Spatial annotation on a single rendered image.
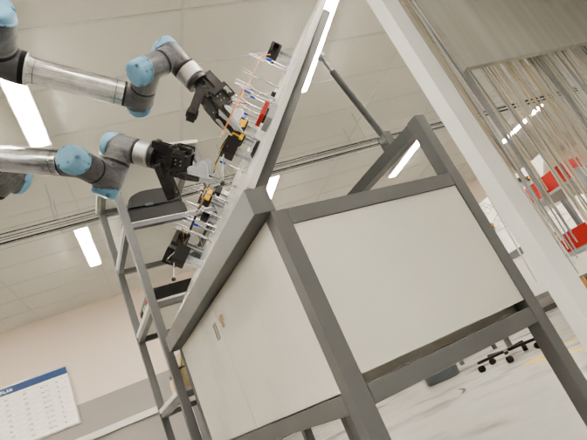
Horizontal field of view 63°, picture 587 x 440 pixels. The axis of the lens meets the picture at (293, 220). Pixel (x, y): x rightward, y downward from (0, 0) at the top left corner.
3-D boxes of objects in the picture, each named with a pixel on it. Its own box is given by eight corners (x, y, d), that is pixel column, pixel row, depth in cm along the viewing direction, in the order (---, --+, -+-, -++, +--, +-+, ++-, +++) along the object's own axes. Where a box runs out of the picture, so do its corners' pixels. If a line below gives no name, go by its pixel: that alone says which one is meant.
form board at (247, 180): (170, 338, 200) (167, 336, 200) (245, 161, 258) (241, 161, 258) (253, 189, 105) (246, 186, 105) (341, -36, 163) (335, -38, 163)
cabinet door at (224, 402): (256, 429, 139) (210, 303, 152) (213, 446, 183) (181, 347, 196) (262, 425, 140) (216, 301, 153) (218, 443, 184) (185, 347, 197)
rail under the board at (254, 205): (254, 215, 102) (243, 189, 104) (169, 353, 197) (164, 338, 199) (276, 209, 105) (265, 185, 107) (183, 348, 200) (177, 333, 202)
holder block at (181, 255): (190, 292, 155) (162, 279, 153) (203, 259, 162) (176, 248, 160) (193, 286, 151) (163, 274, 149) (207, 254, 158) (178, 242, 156)
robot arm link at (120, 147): (106, 161, 145) (116, 134, 147) (139, 170, 144) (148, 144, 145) (93, 152, 138) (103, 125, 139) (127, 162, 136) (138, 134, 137)
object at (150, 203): (129, 226, 230) (119, 192, 236) (124, 247, 249) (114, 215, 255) (189, 215, 246) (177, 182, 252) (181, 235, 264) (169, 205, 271)
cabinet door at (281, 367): (337, 395, 94) (262, 222, 107) (254, 429, 138) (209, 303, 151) (348, 390, 95) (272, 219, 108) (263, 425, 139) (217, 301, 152)
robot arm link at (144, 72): (139, 101, 140) (166, 88, 147) (145, 74, 131) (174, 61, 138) (120, 83, 140) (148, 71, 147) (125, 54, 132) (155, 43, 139)
